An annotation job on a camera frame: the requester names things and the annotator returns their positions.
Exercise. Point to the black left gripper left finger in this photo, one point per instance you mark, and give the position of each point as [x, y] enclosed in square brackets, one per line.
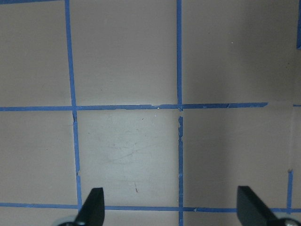
[92, 211]

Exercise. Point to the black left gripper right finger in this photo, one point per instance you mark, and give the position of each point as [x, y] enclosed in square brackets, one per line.
[251, 210]

